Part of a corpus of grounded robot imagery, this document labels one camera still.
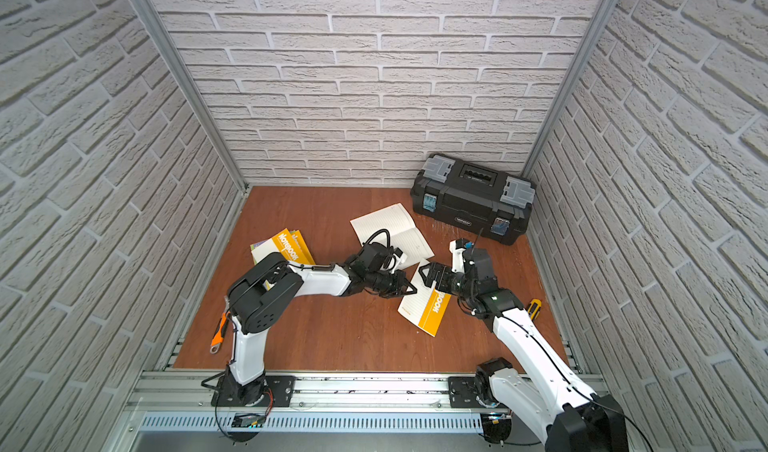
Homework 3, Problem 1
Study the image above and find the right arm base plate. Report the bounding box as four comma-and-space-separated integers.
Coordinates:
448, 375, 527, 411

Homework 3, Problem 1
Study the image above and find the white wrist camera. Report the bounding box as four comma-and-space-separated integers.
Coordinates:
388, 247, 407, 270
449, 238, 474, 273

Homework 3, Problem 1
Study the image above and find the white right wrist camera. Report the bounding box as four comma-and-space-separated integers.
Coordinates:
449, 238, 474, 273

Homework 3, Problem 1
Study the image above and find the aluminium corner post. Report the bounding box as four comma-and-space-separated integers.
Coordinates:
522, 0, 619, 178
129, 0, 249, 196

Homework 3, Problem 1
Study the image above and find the lined notebook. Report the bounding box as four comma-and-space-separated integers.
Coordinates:
250, 229, 316, 265
350, 203, 434, 270

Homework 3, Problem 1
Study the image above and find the right aluminium corner post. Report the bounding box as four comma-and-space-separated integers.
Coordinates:
522, 0, 619, 178

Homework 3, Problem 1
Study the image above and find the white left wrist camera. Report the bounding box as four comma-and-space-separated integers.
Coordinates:
388, 247, 407, 270

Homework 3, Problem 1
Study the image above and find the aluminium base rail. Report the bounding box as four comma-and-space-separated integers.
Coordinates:
127, 369, 488, 413

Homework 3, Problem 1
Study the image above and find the orange adjustable wrench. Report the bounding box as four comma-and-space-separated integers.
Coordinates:
209, 310, 230, 355

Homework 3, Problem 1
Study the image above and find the black grey toolbox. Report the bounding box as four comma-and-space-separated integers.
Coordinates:
410, 153, 536, 245

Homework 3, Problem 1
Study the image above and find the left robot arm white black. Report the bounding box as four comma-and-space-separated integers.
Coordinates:
225, 241, 416, 397

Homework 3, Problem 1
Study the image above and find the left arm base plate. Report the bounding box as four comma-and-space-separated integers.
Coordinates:
211, 369, 296, 408

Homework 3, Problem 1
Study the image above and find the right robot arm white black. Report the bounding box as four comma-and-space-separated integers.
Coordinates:
418, 246, 629, 451

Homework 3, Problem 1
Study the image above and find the left aluminium corner post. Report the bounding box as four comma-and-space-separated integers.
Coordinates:
129, 0, 249, 196

